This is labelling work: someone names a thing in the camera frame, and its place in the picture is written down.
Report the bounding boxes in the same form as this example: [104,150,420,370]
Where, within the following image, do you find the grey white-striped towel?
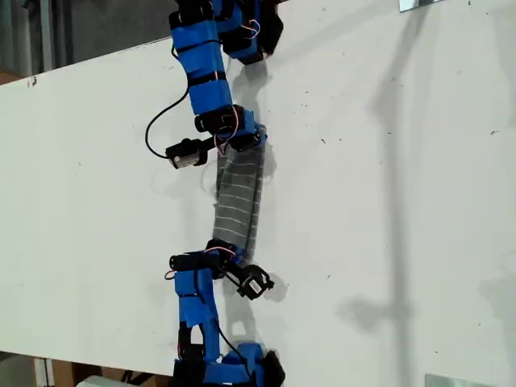
[211,139,268,259]

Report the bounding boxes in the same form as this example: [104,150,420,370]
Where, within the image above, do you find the black camera cable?
[196,270,252,376]
[144,90,193,159]

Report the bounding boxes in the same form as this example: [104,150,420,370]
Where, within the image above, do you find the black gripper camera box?
[235,264,276,302]
[164,137,210,171]

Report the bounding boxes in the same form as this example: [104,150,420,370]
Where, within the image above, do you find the red white servo wire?
[213,106,245,159]
[164,246,237,281]

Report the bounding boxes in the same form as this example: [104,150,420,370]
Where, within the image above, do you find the white container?
[74,374,124,387]

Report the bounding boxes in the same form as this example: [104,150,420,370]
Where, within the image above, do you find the grey vertical bar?
[39,0,54,77]

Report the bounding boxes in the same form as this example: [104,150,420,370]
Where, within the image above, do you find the white post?
[33,357,55,387]

